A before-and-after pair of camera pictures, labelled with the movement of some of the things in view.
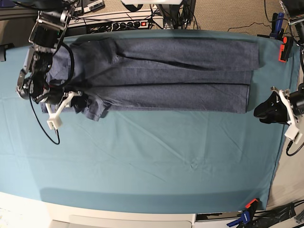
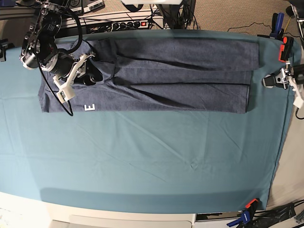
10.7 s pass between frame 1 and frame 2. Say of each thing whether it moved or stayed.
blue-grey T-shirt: stayed
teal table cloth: stayed
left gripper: moved
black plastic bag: stayed
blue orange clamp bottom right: stayed
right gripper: moved
